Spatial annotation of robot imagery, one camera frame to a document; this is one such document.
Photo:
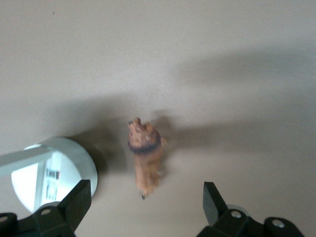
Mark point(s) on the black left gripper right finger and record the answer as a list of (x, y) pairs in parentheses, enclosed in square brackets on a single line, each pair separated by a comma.
[(218, 209)]

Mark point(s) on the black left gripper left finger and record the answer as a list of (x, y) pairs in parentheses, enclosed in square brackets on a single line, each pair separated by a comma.
[(72, 209)]

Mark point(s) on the white round bin with lid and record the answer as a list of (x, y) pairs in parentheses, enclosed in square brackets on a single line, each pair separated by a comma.
[(69, 158)]

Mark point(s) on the brown lion statue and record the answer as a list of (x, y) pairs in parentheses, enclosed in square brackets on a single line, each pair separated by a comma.
[(146, 158)]

